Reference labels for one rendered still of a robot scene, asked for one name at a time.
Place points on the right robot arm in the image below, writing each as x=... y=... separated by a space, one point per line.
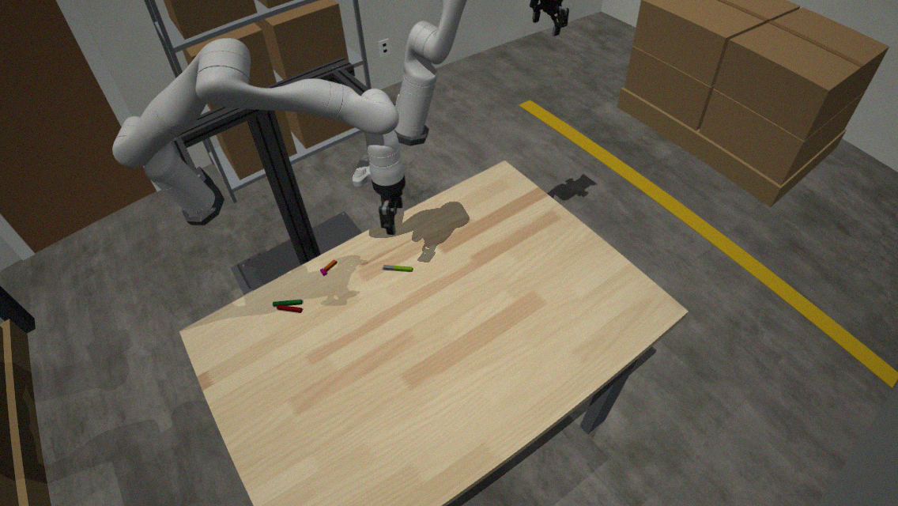
x=222 y=79

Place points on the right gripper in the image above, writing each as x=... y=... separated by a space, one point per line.
x=388 y=201

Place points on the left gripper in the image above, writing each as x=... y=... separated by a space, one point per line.
x=554 y=6

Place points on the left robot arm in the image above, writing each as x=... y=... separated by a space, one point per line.
x=426 y=44

